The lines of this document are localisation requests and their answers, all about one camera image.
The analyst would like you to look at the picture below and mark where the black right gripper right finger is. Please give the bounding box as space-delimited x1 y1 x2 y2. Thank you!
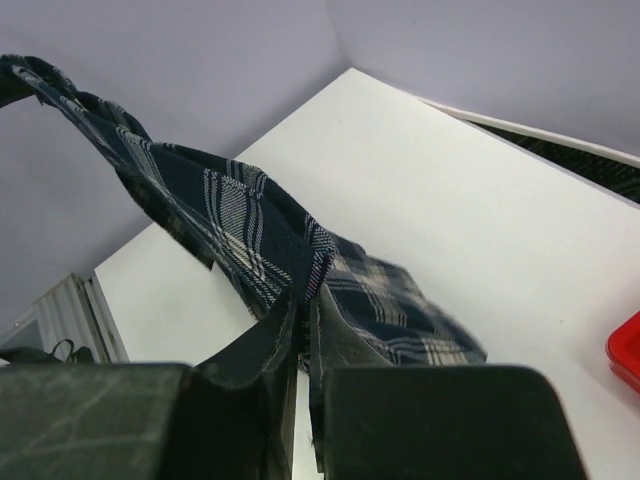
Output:
309 289 587 479

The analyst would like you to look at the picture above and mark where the aluminium rail frame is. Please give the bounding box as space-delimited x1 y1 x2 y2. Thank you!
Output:
1 275 129 363

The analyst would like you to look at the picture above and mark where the red plastic bin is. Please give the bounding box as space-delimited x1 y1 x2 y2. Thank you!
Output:
606 312 640 392

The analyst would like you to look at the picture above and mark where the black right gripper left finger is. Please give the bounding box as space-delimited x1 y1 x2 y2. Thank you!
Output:
1 292 298 479

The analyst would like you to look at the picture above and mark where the navy plaid skirt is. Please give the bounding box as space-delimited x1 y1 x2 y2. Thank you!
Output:
1 55 487 368

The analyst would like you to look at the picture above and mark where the white cable behind table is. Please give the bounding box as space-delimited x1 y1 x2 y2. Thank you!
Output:
414 95 640 169

